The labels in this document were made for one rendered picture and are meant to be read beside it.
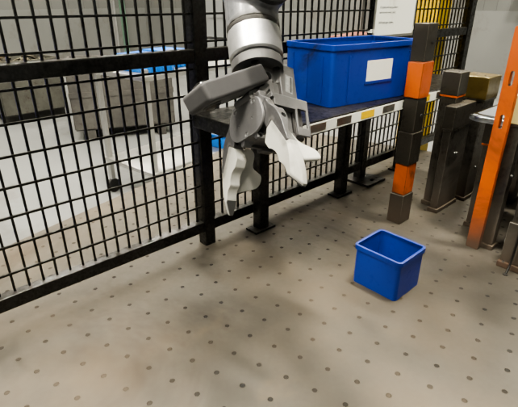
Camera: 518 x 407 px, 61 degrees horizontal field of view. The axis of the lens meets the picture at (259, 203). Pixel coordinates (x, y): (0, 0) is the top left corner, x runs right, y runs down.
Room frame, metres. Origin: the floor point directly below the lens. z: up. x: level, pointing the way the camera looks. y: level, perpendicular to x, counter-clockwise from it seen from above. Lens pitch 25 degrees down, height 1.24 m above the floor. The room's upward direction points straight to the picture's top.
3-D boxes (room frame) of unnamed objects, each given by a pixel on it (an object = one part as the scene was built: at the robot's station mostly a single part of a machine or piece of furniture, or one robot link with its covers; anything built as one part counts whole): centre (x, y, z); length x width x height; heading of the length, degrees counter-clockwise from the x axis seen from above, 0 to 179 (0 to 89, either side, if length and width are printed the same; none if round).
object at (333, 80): (1.11, -0.23, 1.10); 0.30 x 0.17 x 0.13; 125
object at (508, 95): (0.92, -0.52, 0.95); 0.03 x 0.01 x 0.50; 43
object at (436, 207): (1.15, -0.53, 0.85); 0.12 x 0.03 x 0.30; 133
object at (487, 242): (0.93, -0.56, 0.88); 0.04 x 0.04 x 0.37; 43
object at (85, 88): (4.62, 1.44, 0.36); 1.02 x 0.84 x 0.72; 113
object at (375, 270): (0.77, -0.27, 0.75); 0.11 x 0.10 x 0.09; 43
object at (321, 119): (1.14, -0.26, 1.02); 0.90 x 0.22 x 0.03; 133
